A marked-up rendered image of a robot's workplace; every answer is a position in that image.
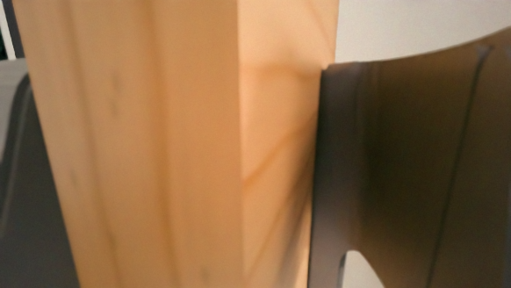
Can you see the beige wall rack case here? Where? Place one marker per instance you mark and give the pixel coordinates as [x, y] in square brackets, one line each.
[359, 273]

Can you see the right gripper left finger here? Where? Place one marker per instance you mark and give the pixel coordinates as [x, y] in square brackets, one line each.
[34, 247]

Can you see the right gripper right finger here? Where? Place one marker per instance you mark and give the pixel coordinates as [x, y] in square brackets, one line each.
[412, 168]

